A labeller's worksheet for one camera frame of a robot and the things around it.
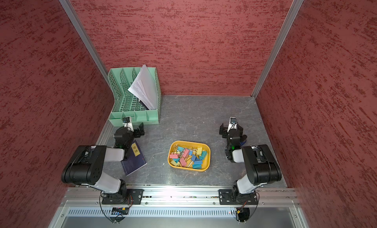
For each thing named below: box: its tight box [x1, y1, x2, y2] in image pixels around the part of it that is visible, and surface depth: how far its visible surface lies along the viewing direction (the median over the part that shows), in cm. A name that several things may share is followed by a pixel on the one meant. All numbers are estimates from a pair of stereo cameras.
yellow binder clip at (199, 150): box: [196, 146, 203, 157], surface depth 90 cm
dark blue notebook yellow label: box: [120, 139, 148, 177], surface depth 87 cm
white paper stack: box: [127, 63, 158, 111], surface depth 97 cm
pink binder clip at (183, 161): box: [179, 157, 188, 167], surface depth 86 cm
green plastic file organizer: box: [107, 67, 162, 127], surface depth 105 cm
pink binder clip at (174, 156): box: [169, 153, 179, 159], surface depth 86 cm
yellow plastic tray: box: [167, 140, 212, 172], surface depth 89 cm
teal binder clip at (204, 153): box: [199, 150, 208, 161], surface depth 88 cm
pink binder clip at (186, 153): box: [182, 148, 190, 159], surface depth 88 cm
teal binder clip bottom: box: [192, 164, 202, 170], surface depth 85 cm
